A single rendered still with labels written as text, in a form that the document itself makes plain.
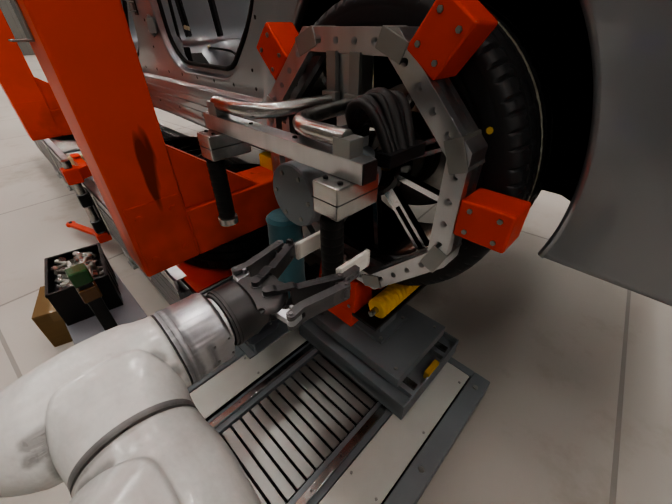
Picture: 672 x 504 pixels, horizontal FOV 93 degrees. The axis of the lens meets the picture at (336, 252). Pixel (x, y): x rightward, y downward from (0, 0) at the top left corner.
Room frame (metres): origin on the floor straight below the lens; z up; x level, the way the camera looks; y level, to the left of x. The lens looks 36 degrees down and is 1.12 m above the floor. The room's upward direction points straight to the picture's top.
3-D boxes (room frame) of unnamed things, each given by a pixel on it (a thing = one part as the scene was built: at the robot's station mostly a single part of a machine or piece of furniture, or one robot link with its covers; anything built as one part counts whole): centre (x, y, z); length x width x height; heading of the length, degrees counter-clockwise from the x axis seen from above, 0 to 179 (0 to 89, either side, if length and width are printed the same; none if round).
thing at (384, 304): (0.68, -0.19, 0.51); 0.29 x 0.06 x 0.06; 136
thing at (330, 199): (0.43, -0.02, 0.93); 0.09 x 0.05 x 0.05; 136
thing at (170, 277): (1.72, 1.42, 0.28); 2.47 x 0.09 x 0.22; 46
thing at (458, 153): (0.69, -0.04, 0.85); 0.54 x 0.07 x 0.54; 46
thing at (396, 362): (0.81, -0.15, 0.32); 0.40 x 0.30 x 0.28; 46
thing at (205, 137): (0.66, 0.23, 0.93); 0.09 x 0.05 x 0.05; 136
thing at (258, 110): (0.67, 0.12, 1.03); 0.19 x 0.18 x 0.11; 136
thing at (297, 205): (0.64, 0.01, 0.85); 0.21 x 0.14 x 0.14; 136
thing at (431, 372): (0.81, -0.15, 0.13); 0.50 x 0.36 x 0.10; 46
